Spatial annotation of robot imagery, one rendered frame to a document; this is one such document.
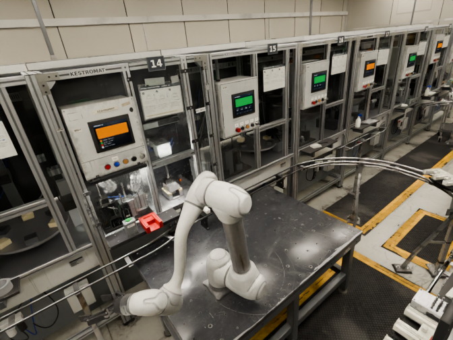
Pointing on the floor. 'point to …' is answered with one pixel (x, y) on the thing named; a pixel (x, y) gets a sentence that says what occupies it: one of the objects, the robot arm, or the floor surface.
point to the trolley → (445, 119)
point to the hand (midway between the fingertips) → (93, 307)
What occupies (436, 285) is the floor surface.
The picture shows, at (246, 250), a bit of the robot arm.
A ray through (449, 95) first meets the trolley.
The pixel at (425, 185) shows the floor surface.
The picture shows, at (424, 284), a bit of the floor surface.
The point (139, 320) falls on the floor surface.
